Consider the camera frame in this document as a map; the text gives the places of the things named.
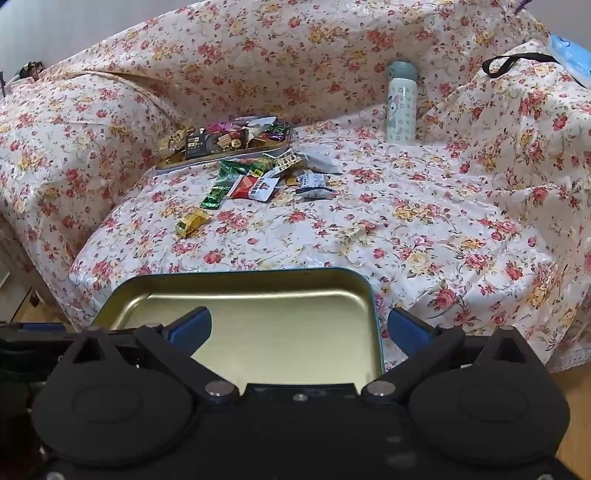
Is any white crumpled wrapper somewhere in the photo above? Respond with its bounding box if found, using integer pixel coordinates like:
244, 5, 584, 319
305, 147, 343, 175

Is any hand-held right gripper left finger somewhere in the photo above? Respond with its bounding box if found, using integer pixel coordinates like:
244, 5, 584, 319
60, 306, 241, 408

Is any yellow black snack packet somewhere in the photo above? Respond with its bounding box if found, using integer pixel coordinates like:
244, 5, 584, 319
272, 154, 306, 175

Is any white blue snack packet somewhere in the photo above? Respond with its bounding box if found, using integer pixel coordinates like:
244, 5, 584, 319
295, 172, 331, 200

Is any red white snack packet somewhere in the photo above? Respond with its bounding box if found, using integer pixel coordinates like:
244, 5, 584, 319
229, 172, 279, 203

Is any green pea snack packet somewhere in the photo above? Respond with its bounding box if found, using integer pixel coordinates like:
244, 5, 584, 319
218, 159, 254, 186

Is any black strap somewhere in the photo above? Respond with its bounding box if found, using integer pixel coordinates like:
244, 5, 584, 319
482, 53, 556, 78

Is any blue white plastic pack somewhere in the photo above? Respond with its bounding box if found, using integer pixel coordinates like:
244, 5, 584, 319
547, 34, 591, 89

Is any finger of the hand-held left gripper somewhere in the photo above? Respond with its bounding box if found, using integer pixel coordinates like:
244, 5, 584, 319
0, 322, 95, 341

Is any black biscuit packet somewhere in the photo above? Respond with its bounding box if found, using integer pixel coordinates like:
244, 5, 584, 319
185, 130, 221, 160

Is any floral sofa cover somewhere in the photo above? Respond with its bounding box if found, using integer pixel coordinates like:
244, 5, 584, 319
0, 0, 591, 376

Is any teal rimmed gold tin tray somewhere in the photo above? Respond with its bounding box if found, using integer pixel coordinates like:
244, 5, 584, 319
92, 268, 387, 384

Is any gold foil candy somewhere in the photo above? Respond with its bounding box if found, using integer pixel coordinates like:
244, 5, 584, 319
175, 209, 212, 238

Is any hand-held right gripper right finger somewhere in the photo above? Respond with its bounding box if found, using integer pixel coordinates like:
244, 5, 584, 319
362, 307, 541, 408

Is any gold patterned pastry packet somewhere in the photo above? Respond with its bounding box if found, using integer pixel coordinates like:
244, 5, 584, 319
159, 129, 188, 154

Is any pale green cartoon water bottle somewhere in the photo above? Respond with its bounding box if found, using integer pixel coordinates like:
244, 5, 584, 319
386, 60, 419, 143

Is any grey rimmed gold tin tray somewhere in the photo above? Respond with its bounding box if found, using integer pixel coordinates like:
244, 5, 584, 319
154, 126, 294, 175

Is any silver foil packet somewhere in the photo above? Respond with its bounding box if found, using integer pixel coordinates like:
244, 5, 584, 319
235, 115, 274, 131

